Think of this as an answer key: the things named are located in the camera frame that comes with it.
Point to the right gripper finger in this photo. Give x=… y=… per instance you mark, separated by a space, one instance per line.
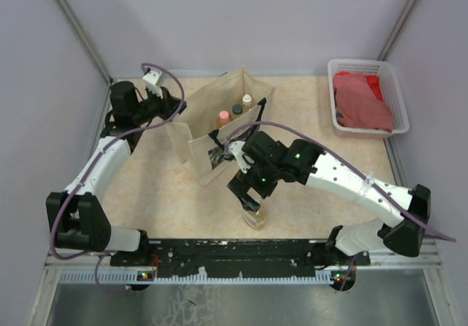
x=240 y=190
x=252 y=204

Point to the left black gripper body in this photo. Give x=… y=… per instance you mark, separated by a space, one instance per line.
x=153 y=106

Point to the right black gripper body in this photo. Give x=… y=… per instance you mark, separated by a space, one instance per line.
x=262 y=177

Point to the yellow bottle white cap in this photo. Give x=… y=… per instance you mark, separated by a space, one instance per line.
x=255 y=219

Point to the beige canvas tote bag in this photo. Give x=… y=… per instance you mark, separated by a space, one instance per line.
x=198 y=141

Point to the orange bottle pink cap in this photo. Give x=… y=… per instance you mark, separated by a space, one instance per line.
x=223 y=118

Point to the clear bottle dark cap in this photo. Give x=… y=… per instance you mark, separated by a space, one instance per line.
x=237 y=110

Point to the amber bottle white cap tall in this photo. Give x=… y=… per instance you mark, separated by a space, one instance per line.
x=247 y=102

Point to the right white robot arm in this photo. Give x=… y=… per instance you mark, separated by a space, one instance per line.
x=401 y=213

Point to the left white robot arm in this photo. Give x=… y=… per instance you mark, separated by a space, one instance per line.
x=78 y=223

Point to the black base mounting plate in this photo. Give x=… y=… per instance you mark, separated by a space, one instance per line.
x=236 y=262

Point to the pink cloth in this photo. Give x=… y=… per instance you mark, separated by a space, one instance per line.
x=357 y=106

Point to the red cloth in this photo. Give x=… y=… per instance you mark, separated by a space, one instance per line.
x=374 y=84

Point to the white plastic basket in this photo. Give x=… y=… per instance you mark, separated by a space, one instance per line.
x=391 y=94

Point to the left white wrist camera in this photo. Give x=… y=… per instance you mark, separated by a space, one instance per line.
x=153 y=82

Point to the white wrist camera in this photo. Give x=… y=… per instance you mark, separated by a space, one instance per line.
x=244 y=161
x=153 y=82

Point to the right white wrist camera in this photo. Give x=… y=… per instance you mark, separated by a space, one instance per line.
x=244 y=161

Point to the aluminium frame rail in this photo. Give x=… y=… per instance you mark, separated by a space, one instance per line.
x=95 y=267

